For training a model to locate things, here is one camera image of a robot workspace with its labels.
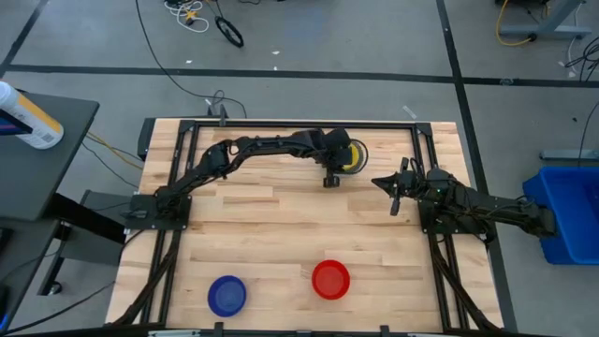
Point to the black aluminium table frame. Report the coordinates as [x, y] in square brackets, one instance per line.
[304, 124]

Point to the black clamp bracket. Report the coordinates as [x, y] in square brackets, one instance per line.
[222, 117]
[217, 329]
[384, 331]

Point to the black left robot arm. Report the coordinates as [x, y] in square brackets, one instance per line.
[262, 142]

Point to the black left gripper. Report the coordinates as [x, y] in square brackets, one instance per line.
[334, 150]

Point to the red plastic bowl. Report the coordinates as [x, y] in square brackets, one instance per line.
[331, 280]

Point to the dark flat device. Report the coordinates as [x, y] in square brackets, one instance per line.
[9, 125]

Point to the yellow plastic bowl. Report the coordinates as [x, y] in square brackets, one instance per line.
[356, 156]

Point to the blue plastic bin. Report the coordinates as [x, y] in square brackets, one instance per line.
[575, 210]

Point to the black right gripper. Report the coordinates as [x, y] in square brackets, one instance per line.
[409, 185]

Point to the white bottle with yellow label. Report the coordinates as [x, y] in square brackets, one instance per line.
[28, 117]

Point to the clear tape strip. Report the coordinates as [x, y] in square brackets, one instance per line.
[409, 112]

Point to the black side table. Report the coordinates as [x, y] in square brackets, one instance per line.
[37, 178]

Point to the grey desk foot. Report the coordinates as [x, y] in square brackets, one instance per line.
[571, 155]
[547, 30]

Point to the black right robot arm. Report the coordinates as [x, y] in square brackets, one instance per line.
[491, 206]

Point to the dark blue plastic bowl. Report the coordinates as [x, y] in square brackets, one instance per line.
[227, 296]

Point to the grey stand base plate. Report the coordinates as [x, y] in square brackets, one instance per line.
[93, 250]

